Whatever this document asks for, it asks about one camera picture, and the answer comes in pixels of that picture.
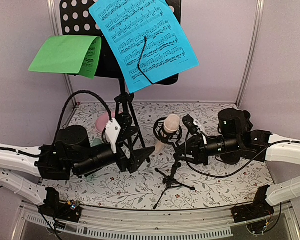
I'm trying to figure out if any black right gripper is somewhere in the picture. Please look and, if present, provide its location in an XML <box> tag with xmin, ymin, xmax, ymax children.
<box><xmin>173</xmin><ymin>133</ymin><xmax>241</xmax><ymax>166</ymax></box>

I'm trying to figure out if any black tripod shock-mount stand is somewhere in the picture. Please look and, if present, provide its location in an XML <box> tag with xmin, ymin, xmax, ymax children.
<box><xmin>152</xmin><ymin>117</ymin><xmax>196</xmax><ymax>210</ymax></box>

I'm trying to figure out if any pink toy microphone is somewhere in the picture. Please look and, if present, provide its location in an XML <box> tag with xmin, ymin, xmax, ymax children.
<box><xmin>154</xmin><ymin>114</ymin><xmax>181</xmax><ymax>155</ymax></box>

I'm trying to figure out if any teal toy microphone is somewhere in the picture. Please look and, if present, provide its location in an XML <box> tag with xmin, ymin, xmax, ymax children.
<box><xmin>85</xmin><ymin>138</ymin><xmax>104</xmax><ymax>182</ymax></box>

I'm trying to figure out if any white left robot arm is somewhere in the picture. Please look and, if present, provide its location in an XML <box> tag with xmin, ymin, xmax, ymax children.
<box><xmin>0</xmin><ymin>117</ymin><xmax>155</xmax><ymax>217</ymax></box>

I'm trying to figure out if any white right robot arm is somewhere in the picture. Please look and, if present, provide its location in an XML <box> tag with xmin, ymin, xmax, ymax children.
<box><xmin>173</xmin><ymin>108</ymin><xmax>300</xmax><ymax>218</ymax></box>

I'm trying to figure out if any pink plate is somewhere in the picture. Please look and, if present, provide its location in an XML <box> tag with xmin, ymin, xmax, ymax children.
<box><xmin>95</xmin><ymin>112</ymin><xmax>109</xmax><ymax>134</ymax></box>

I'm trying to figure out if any floral patterned table mat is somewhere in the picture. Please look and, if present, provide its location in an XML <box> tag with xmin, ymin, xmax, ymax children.
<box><xmin>42</xmin><ymin>102</ymin><xmax>274</xmax><ymax>210</ymax></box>

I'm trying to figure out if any blue sheet music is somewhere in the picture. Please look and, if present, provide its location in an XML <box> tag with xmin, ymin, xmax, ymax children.
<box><xmin>89</xmin><ymin>0</ymin><xmax>200</xmax><ymax>93</ymax></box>

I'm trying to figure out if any green sheet music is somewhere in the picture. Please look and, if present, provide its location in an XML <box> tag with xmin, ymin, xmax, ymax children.
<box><xmin>28</xmin><ymin>35</ymin><xmax>102</xmax><ymax>79</ymax></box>

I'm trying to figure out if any black music stand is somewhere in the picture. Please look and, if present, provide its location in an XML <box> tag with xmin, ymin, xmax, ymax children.
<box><xmin>58</xmin><ymin>0</ymin><xmax>182</xmax><ymax>163</ymax></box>

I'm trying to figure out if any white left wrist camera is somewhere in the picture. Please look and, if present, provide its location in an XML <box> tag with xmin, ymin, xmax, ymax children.
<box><xmin>105</xmin><ymin>118</ymin><xmax>121</xmax><ymax>154</ymax></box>

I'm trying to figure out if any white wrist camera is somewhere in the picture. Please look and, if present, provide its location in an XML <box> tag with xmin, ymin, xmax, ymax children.
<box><xmin>182</xmin><ymin>114</ymin><xmax>204</xmax><ymax>136</ymax></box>
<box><xmin>105</xmin><ymin>118</ymin><xmax>121</xmax><ymax>154</ymax></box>

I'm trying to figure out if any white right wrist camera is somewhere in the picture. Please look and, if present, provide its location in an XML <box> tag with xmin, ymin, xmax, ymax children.
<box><xmin>182</xmin><ymin>114</ymin><xmax>204</xmax><ymax>136</ymax></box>

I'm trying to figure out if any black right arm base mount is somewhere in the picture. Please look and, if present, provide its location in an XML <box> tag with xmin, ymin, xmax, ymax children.
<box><xmin>231</xmin><ymin>185</ymin><xmax>275</xmax><ymax>223</ymax></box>

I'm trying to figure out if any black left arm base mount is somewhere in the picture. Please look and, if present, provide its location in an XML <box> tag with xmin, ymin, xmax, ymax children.
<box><xmin>38</xmin><ymin>187</ymin><xmax>83</xmax><ymax>223</ymax></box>

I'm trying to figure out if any aluminium front rail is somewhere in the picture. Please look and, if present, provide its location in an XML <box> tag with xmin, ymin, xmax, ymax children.
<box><xmin>12</xmin><ymin>201</ymin><xmax>300</xmax><ymax>240</ymax></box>

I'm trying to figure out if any aluminium frame corner post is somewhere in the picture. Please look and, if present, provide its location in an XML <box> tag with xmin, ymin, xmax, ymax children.
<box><xmin>46</xmin><ymin>0</ymin><xmax>79</xmax><ymax>96</ymax></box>

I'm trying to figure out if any aluminium right corner post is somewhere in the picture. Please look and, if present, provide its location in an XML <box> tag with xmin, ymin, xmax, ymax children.
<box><xmin>235</xmin><ymin>0</ymin><xmax>265</xmax><ymax>108</ymax></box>

